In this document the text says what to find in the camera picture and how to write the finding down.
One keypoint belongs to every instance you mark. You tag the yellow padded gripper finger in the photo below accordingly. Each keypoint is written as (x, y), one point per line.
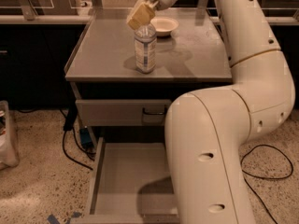
(141, 14)

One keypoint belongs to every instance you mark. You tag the clear plastic water bottle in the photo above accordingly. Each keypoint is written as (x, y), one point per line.
(145, 46)

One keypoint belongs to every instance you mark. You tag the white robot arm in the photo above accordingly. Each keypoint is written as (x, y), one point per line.
(205, 128)

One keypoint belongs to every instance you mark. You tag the grey drawer cabinet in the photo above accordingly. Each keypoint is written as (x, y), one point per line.
(124, 86)

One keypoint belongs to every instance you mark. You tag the closed grey upper drawer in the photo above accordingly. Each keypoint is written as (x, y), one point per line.
(121, 112)

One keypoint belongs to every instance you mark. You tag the open grey middle drawer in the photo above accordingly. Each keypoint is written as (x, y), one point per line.
(130, 184)

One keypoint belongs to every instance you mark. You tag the white paper bowl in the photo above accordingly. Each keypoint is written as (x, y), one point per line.
(164, 26)

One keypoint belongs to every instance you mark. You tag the blue power adapter box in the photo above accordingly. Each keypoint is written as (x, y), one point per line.
(85, 138)

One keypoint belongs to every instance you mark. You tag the clear plastic bin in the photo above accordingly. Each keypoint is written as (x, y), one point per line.
(9, 153)

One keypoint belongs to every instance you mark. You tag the blue tape on floor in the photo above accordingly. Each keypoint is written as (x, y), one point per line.
(52, 219)

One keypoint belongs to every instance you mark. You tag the black drawer handle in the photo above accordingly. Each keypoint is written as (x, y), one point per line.
(154, 113)

